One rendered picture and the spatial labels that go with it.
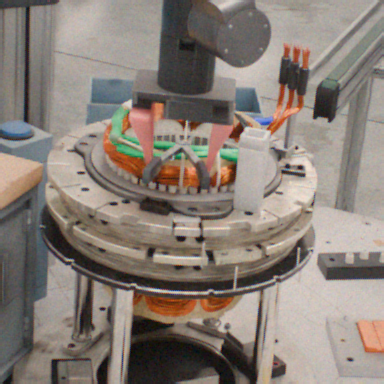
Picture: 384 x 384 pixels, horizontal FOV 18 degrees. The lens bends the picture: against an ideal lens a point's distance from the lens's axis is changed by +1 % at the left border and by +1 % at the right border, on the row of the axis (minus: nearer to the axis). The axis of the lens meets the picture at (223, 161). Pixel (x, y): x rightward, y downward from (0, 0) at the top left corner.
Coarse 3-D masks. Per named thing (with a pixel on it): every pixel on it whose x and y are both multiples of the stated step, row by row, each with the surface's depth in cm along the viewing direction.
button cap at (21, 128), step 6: (0, 126) 159; (6, 126) 159; (12, 126) 159; (18, 126) 159; (24, 126) 159; (30, 126) 160; (0, 132) 159; (6, 132) 158; (12, 132) 158; (18, 132) 158; (24, 132) 158; (30, 132) 159
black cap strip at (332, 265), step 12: (324, 252) 185; (336, 252) 186; (360, 252) 187; (372, 252) 187; (324, 264) 182; (336, 264) 182; (348, 264) 183; (360, 264) 183; (372, 264) 183; (324, 276) 182; (336, 276) 182; (348, 276) 182; (360, 276) 183; (372, 276) 183
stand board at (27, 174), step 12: (0, 156) 145; (12, 156) 145; (0, 168) 142; (12, 168) 142; (24, 168) 143; (36, 168) 143; (0, 180) 139; (12, 180) 139; (24, 180) 141; (36, 180) 144; (0, 192) 136; (12, 192) 139; (0, 204) 137
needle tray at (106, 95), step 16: (96, 80) 173; (112, 80) 173; (128, 80) 173; (96, 96) 174; (112, 96) 174; (128, 96) 174; (240, 96) 175; (256, 96) 172; (96, 112) 164; (112, 112) 164; (240, 112) 176; (256, 112) 171
